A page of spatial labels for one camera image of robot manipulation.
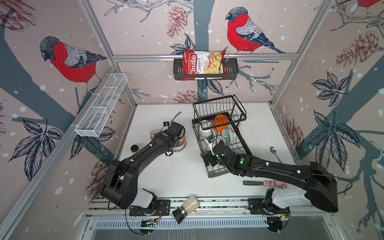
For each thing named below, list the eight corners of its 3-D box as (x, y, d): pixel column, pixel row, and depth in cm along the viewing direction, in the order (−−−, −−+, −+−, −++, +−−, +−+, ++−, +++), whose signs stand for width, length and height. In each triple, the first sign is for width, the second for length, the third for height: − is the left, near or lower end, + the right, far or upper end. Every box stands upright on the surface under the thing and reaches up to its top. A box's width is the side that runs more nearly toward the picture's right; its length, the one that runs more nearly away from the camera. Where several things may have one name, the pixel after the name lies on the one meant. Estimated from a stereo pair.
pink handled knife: (242, 184, 84) (244, 182, 80) (242, 179, 85) (244, 177, 82) (285, 189, 82) (288, 187, 79) (283, 183, 84) (286, 181, 81)
